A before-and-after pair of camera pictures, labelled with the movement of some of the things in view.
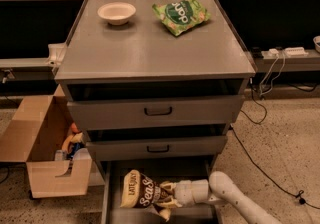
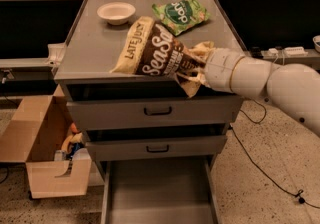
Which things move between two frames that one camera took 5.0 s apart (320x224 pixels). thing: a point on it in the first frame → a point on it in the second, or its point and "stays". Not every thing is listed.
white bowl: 116,13 stays
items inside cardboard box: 74,147 stays
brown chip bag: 139,191 → 151,48
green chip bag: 180,14 stays
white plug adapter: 273,51 stays
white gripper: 183,193 → 218,69
